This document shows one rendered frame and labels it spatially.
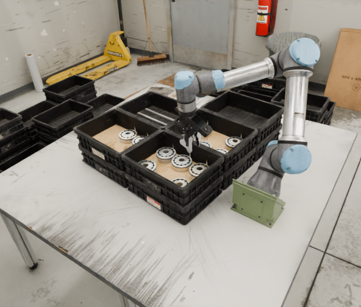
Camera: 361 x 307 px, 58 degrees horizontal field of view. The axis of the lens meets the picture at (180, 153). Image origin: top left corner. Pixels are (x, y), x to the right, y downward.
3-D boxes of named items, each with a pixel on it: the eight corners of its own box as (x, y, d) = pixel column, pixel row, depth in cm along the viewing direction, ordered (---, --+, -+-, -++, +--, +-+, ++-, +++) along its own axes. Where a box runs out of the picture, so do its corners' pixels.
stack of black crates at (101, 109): (110, 123, 338) (105, 92, 318) (132, 130, 324) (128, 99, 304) (81, 141, 312) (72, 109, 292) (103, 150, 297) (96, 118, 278)
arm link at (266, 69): (286, 51, 152) (187, 80, 146) (298, 44, 142) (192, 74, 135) (293, 75, 153) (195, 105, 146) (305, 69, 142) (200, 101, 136)
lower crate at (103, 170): (166, 163, 187) (164, 145, 180) (125, 190, 169) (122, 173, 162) (120, 139, 209) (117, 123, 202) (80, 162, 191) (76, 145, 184)
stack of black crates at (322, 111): (319, 142, 294) (330, 97, 268) (309, 159, 274) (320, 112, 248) (276, 131, 313) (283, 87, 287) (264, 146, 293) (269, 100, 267)
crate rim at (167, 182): (225, 160, 153) (225, 156, 151) (183, 195, 135) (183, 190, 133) (163, 132, 175) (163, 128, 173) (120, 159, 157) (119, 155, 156)
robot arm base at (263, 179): (277, 198, 152) (285, 179, 152) (279, 198, 137) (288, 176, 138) (246, 185, 156) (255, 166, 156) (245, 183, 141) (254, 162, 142)
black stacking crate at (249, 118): (283, 125, 194) (286, 108, 187) (257, 148, 176) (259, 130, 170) (227, 106, 216) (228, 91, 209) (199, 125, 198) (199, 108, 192)
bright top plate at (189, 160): (196, 161, 161) (196, 160, 161) (180, 170, 156) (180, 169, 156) (182, 153, 168) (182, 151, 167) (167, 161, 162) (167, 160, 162)
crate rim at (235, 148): (258, 133, 170) (259, 129, 169) (225, 160, 153) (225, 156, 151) (199, 111, 193) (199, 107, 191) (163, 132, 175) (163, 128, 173)
